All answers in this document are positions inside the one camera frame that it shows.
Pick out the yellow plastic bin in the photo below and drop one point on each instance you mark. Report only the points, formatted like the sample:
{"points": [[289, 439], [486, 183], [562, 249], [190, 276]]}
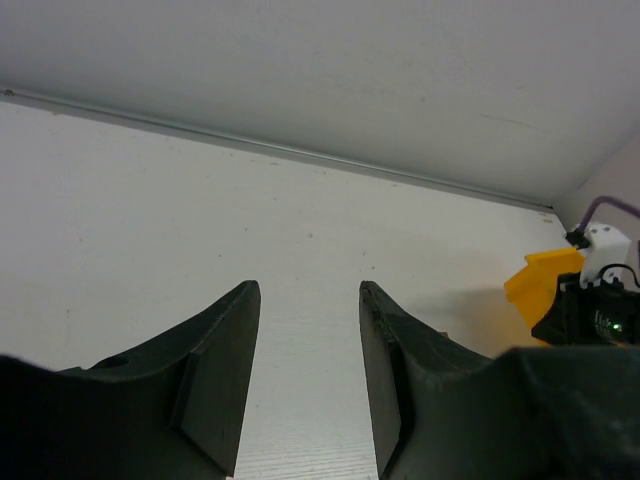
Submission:
{"points": [[532, 290]]}

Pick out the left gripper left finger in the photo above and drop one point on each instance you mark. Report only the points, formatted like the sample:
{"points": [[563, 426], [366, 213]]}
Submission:
{"points": [[169, 408]]}

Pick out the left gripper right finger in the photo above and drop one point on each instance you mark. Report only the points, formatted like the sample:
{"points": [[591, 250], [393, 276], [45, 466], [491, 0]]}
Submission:
{"points": [[441, 411]]}

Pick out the aluminium table frame rail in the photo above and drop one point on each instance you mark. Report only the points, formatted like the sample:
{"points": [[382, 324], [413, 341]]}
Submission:
{"points": [[228, 140]]}

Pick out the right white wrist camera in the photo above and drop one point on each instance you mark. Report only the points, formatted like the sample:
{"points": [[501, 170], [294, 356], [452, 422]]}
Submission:
{"points": [[604, 248]]}

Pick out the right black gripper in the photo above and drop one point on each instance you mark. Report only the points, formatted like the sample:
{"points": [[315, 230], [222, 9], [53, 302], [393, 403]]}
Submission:
{"points": [[603, 312]]}

